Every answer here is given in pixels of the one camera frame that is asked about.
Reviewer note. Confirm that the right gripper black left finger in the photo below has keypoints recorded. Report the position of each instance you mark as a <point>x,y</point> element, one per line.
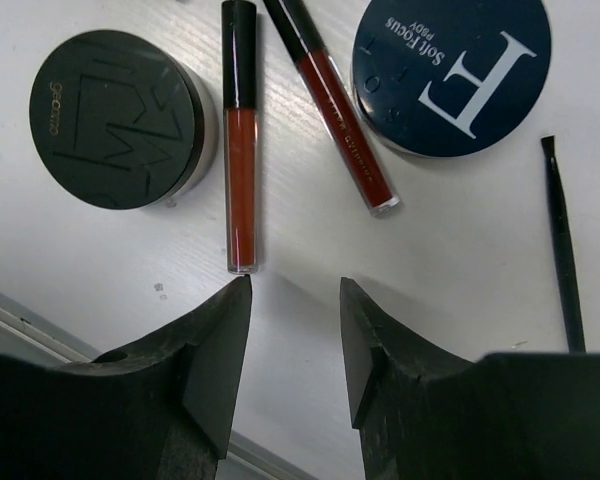
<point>145,390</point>

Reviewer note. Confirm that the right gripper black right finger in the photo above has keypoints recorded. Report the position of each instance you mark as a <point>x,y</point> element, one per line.
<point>424,413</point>

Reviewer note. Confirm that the black lid powder jar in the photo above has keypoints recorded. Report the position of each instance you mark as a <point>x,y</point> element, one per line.
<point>120,123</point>

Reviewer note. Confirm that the navy lid powder jar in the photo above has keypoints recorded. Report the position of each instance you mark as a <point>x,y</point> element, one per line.
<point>449,78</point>

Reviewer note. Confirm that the red lip gloss tube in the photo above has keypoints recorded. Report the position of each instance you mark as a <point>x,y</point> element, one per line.
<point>239,42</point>
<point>309,54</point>

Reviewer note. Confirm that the thin black brush near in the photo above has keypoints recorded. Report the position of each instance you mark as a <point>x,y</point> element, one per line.
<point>562,246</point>

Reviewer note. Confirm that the aluminium table rail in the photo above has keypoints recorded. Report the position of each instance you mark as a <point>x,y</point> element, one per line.
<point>10,320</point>

